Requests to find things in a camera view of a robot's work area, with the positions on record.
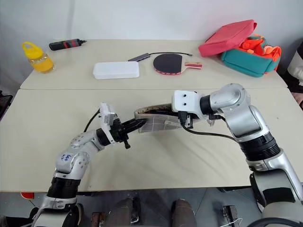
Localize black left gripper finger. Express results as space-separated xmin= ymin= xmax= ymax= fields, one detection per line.
xmin=124 ymin=118 xmax=148 ymax=127
xmin=127 ymin=124 xmax=146 ymax=134

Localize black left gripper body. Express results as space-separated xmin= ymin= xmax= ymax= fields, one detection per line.
xmin=110 ymin=117 xmax=132 ymax=150

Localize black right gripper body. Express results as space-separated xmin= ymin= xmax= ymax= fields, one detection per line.
xmin=177 ymin=111 xmax=199 ymax=130

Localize clear plastic zip bag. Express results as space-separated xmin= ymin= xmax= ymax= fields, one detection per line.
xmin=134 ymin=103 xmax=215 ymax=135

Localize white rectangular plastic box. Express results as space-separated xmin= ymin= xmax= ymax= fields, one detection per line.
xmin=92 ymin=61 xmax=140 ymax=80

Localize black table tennis paddle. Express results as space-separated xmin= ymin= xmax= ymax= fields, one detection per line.
xmin=153 ymin=53 xmax=203 ymax=76

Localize grey usb hub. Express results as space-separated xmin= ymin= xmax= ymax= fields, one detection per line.
xmin=128 ymin=52 xmax=150 ymax=62

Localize teal fabric bag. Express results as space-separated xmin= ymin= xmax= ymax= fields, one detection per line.
xmin=221 ymin=35 xmax=282 ymax=78

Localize dark metal foot block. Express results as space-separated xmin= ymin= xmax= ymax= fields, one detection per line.
xmin=91 ymin=211 xmax=107 ymax=227
xmin=222 ymin=205 xmax=239 ymax=224

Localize red fabric bag lid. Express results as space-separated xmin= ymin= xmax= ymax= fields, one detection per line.
xmin=198 ymin=19 xmax=258 ymax=57

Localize dark rounded shape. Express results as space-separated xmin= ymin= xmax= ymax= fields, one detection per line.
xmin=171 ymin=198 xmax=197 ymax=227

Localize orange cloth items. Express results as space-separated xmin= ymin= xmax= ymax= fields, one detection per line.
xmin=236 ymin=35 xmax=282 ymax=64

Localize black and red marker pen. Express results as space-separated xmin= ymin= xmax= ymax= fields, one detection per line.
xmin=49 ymin=39 xmax=88 ymax=51

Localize yellow lidded bottle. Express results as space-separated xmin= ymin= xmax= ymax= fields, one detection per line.
xmin=22 ymin=41 xmax=55 ymax=74

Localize black chair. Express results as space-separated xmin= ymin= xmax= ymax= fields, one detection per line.
xmin=0 ymin=91 xmax=13 ymax=121

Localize person in white top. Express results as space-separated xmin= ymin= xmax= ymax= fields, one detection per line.
xmin=287 ymin=39 xmax=303 ymax=107

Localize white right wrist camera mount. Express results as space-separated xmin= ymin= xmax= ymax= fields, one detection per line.
xmin=171 ymin=90 xmax=205 ymax=119

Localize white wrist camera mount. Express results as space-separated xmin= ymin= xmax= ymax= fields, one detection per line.
xmin=98 ymin=102 xmax=118 ymax=145
xmin=171 ymin=90 xmax=205 ymax=119

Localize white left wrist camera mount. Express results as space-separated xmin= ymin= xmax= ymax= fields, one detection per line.
xmin=98 ymin=102 xmax=118 ymax=145

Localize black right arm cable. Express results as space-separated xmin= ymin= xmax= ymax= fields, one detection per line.
xmin=179 ymin=122 xmax=239 ymax=142

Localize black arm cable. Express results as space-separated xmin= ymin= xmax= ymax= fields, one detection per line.
xmin=83 ymin=109 xmax=101 ymax=132
xmin=179 ymin=122 xmax=239 ymax=142

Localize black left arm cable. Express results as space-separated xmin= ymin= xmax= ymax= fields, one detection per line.
xmin=83 ymin=109 xmax=101 ymax=132

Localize black usb hub cable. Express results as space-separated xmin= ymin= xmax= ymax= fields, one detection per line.
xmin=148 ymin=52 xmax=194 ymax=57

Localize thin white cable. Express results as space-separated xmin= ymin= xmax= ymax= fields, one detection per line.
xmin=226 ymin=218 xmax=243 ymax=227

